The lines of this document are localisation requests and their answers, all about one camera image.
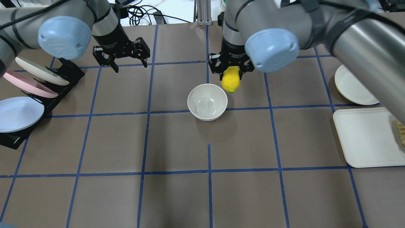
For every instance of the cream round plate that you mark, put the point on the cream round plate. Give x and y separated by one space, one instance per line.
351 88

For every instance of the cream plate in rack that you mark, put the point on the cream plate in rack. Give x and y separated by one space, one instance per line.
40 71

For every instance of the pink plate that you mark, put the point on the pink plate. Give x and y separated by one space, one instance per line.
28 84

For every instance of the yellow lemon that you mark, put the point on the yellow lemon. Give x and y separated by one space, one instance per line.
231 79

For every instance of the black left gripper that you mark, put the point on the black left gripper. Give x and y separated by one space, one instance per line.
114 40

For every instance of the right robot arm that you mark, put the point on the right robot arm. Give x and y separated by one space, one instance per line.
257 34

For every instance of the aluminium frame post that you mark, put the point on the aluminium frame post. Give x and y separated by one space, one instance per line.
202 12

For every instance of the white ceramic bowl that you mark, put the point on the white ceramic bowl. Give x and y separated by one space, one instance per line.
207 102

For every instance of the white rectangular tray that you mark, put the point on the white rectangular tray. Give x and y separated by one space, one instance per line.
369 137

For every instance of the light blue plate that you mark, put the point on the light blue plate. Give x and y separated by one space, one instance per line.
19 113

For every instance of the black dish rack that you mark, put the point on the black dish rack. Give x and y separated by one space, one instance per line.
70 72

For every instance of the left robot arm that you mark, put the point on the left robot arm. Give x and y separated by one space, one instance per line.
64 29

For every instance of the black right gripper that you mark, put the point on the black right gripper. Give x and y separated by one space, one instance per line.
233 52

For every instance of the sliced orange toy food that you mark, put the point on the sliced orange toy food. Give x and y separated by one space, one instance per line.
401 131

